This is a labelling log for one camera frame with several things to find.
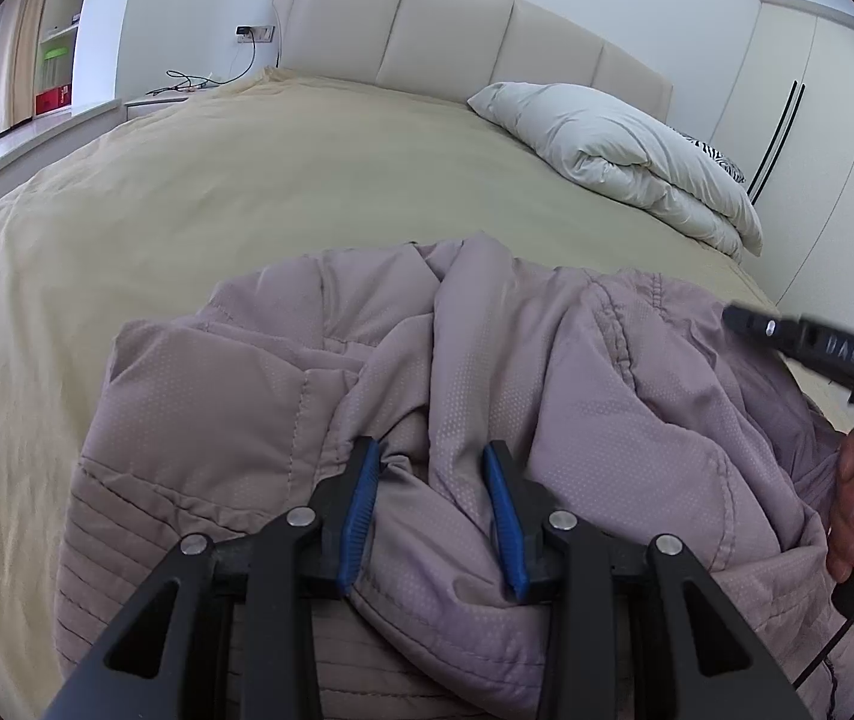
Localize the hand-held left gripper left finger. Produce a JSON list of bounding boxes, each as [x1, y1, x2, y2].
[[44, 439, 381, 720]]

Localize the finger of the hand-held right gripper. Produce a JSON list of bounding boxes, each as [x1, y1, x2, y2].
[[723, 304, 854, 391]]

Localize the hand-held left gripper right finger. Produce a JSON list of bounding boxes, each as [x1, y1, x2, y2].
[[483, 441, 795, 720]]

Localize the mauve hooded puffer coat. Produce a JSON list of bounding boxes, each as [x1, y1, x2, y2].
[[55, 232, 854, 720]]

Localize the zebra print pillow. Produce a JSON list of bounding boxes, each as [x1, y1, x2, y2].
[[678, 131, 749, 185]]

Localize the white wardrobe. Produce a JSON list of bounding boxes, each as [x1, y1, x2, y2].
[[704, 0, 854, 331]]

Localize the folded white duvet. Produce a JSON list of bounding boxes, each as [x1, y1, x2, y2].
[[466, 81, 764, 260]]

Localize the bed with beige sheet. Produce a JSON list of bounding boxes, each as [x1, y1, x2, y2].
[[0, 67, 848, 720]]

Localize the white nightstand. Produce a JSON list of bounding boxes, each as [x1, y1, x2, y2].
[[125, 86, 195, 121]]

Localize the cream padded headboard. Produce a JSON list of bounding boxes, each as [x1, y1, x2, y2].
[[274, 0, 674, 128]]

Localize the white window ledge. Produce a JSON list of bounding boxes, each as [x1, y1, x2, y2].
[[0, 97, 128, 203]]

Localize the beige curtain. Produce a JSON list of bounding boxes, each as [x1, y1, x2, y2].
[[0, 0, 60, 136]]

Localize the black wardrobe handle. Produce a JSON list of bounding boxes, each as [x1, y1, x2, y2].
[[753, 84, 807, 203], [745, 81, 800, 196]]

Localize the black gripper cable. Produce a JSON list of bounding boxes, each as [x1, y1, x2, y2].
[[793, 600, 854, 691]]

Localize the black charging cables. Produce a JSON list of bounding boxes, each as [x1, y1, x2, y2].
[[145, 34, 260, 95]]

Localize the white wall shelf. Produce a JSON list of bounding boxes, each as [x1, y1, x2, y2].
[[32, 0, 98, 121]]

